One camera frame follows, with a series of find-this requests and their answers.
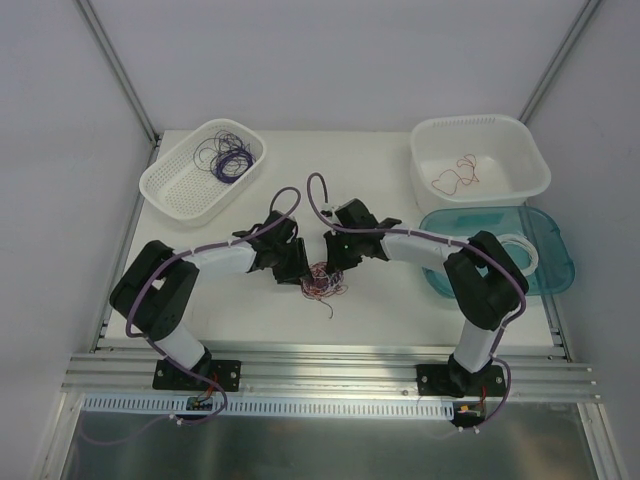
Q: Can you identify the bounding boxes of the red white purple wires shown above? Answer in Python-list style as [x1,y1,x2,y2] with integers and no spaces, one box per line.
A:
[299,260,350,320]

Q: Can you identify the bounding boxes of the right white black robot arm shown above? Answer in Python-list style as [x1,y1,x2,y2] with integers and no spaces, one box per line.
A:
[315,199,529,398]

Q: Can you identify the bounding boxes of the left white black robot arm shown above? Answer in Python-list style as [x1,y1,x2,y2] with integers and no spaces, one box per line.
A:
[109,210,310,389]

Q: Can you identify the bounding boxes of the white perforated basket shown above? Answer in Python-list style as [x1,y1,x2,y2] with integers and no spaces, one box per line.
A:
[139,119,267,227]

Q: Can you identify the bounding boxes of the white plastic tub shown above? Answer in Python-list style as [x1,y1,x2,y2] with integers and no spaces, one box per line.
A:
[409,114,551,214]

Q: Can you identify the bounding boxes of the teal transparent plastic bin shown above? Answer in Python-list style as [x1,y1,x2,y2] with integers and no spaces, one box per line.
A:
[420,205,575,296]

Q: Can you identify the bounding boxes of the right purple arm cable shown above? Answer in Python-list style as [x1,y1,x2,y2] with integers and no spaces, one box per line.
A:
[306,172,529,361]

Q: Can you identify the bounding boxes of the purple wire bundle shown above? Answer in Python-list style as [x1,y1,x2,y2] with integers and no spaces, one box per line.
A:
[193,128,257,182]

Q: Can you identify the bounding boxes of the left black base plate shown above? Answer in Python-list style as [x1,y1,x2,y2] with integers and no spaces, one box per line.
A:
[151,359,242,392]

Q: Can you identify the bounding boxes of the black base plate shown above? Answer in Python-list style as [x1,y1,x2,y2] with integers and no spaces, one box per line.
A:
[415,363,507,398]
[151,359,242,392]

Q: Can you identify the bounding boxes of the white wire coil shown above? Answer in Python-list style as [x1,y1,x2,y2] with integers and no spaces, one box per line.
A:
[497,232,541,274]

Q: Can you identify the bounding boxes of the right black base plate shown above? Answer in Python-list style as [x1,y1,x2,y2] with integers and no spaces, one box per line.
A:
[415,363,507,398]

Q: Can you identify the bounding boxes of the white slotted cable duct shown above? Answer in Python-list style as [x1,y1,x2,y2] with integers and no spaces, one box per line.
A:
[82,394,454,421]

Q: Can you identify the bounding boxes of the aluminium mounting rail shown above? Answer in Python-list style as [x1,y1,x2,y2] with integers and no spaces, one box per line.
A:
[62,340,604,403]

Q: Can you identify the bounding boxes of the left aluminium frame post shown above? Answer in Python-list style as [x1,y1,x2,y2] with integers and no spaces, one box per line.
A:
[73,0,160,145]

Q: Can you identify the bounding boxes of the aluminium frame post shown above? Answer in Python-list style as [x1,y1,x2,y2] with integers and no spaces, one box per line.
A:
[518,0,604,125]
[73,0,160,145]

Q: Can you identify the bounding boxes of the right aluminium frame post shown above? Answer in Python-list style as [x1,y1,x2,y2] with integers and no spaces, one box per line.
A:
[518,0,604,125]

